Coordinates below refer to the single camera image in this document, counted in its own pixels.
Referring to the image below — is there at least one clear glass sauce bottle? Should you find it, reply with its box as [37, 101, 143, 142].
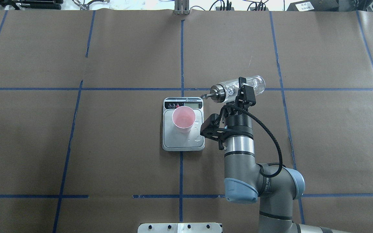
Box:
[201, 75, 266, 103]

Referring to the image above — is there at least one silver digital kitchen scale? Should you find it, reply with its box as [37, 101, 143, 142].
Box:
[162, 97, 205, 151]

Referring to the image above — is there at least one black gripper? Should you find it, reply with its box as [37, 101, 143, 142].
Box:
[222, 77, 256, 139]

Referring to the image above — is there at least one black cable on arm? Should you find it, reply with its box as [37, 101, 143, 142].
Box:
[235, 107, 284, 178]

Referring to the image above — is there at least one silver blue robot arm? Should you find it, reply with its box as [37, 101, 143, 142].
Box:
[218, 76, 337, 233]

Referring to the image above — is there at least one aluminium frame post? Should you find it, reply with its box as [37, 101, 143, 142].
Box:
[174, 0, 190, 15]

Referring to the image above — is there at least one black folded tripod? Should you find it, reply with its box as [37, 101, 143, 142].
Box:
[0, 0, 64, 10]

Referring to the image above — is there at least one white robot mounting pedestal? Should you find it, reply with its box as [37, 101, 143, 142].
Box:
[137, 222, 223, 233]

